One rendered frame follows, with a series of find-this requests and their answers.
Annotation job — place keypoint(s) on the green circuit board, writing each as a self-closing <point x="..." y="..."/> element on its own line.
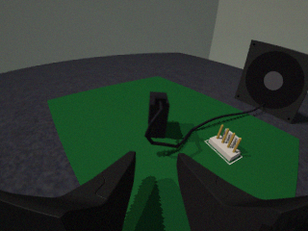
<point x="97" y="127"/>

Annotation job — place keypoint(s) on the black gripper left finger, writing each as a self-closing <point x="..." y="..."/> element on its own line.
<point x="98" y="205"/>

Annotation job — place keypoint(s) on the black cooling fan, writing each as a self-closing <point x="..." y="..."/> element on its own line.
<point x="275" y="76"/>

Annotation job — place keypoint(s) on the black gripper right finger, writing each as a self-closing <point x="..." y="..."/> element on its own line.
<point x="214" y="205"/>

